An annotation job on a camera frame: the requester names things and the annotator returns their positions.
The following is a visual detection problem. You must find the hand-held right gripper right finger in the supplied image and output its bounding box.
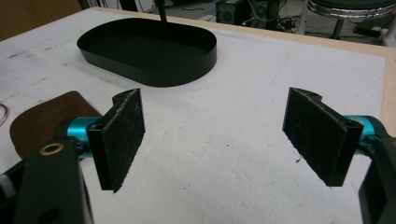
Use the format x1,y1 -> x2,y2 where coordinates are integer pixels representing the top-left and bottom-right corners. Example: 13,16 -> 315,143
282,87 -> 364,187

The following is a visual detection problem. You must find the white table mat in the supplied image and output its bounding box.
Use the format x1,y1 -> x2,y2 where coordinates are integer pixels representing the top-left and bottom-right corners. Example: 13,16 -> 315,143
0,8 -> 387,224

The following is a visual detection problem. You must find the black round stool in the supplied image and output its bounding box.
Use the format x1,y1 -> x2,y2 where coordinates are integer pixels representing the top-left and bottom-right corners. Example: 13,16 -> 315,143
306,0 -> 396,40

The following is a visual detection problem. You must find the light wooden table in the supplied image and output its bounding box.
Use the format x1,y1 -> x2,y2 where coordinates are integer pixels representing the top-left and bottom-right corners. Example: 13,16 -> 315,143
0,7 -> 396,138

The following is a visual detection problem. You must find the black oval tray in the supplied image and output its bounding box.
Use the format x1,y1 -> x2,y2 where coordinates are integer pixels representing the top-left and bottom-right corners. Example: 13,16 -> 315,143
77,17 -> 218,88

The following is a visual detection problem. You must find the black computer tower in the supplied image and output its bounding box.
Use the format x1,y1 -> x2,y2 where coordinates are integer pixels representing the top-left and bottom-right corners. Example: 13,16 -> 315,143
216,0 -> 250,24

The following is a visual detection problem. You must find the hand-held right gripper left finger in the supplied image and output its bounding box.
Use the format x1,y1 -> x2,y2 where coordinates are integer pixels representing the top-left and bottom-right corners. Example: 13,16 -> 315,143
87,88 -> 146,193

